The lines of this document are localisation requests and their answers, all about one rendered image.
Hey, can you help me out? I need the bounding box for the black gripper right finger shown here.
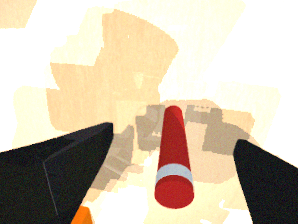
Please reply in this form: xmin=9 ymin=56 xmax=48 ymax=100
xmin=233 ymin=139 xmax=298 ymax=224

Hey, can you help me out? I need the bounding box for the red cylindrical peg with grey band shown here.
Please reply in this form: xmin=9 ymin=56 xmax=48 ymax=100
xmin=154 ymin=105 xmax=194 ymax=209

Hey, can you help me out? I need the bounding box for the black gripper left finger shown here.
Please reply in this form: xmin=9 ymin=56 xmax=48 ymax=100
xmin=0 ymin=121 xmax=113 ymax=224

